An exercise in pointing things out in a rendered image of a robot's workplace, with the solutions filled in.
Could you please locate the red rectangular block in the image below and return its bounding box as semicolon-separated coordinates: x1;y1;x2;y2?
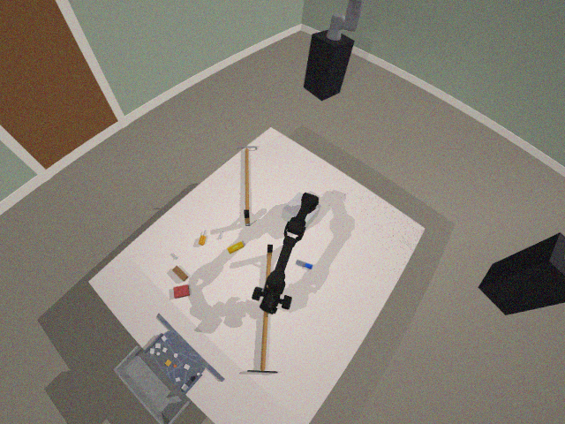
174;284;190;299

